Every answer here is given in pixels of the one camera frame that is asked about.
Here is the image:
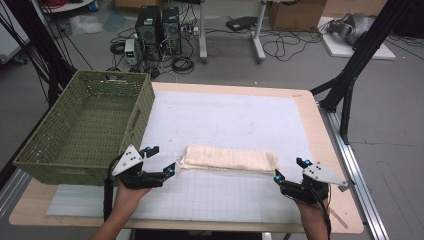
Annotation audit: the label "brown cardboard box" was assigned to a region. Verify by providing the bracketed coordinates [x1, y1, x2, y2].
[267, 0, 328, 33]

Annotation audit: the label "person's left hand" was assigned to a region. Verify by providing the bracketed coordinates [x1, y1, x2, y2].
[112, 181, 153, 218]

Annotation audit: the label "person's right hand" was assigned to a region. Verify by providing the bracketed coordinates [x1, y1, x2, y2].
[294, 197, 330, 222]

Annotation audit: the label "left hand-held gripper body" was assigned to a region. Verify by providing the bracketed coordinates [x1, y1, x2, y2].
[110, 143, 167, 191]

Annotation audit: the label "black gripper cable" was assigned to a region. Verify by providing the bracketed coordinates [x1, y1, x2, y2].
[309, 184, 333, 240]
[102, 155, 123, 222]

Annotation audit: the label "clear plastic bag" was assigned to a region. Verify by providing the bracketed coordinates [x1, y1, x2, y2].
[69, 14, 105, 36]

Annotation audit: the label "green woven basket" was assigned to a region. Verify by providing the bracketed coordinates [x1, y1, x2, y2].
[13, 69, 157, 187]

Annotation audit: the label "loose black floor cables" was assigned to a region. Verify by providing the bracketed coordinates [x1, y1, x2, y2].
[261, 29, 325, 63]

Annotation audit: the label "aluminium rail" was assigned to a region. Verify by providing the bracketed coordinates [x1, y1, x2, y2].
[318, 102, 391, 240]
[0, 167, 33, 219]

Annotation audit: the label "black computer tower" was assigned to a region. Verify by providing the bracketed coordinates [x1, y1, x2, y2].
[161, 6, 183, 56]
[134, 5, 163, 62]

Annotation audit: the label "coiled black cable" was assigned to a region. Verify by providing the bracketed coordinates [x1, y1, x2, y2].
[171, 55, 196, 75]

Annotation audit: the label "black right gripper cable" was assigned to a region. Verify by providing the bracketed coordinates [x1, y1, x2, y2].
[309, 184, 333, 240]

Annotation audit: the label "small grey power supply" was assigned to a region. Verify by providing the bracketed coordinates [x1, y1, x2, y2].
[123, 37, 139, 66]

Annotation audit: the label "white floor board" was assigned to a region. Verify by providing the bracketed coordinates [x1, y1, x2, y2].
[317, 16, 397, 61]

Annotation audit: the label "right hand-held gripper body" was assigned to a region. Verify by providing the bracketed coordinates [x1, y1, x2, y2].
[279, 161, 350, 206]

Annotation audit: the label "black metal frame stand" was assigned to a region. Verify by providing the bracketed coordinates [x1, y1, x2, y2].
[0, 0, 78, 108]
[309, 0, 413, 146]

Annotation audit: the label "white desk leg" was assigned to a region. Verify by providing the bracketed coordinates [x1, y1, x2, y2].
[251, 0, 268, 64]
[197, 0, 209, 65]

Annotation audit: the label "white grid mat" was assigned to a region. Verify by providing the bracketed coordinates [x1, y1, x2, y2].
[46, 90, 315, 225]

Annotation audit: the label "cream towel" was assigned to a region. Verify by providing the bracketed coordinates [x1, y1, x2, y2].
[177, 145, 280, 176]

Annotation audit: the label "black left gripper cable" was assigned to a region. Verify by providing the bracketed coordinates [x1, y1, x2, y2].
[102, 155, 123, 222]

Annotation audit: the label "grey robot head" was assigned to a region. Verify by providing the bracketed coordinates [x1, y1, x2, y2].
[326, 12, 376, 46]

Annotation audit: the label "black flat device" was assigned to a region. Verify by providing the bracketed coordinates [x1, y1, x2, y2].
[225, 15, 259, 33]

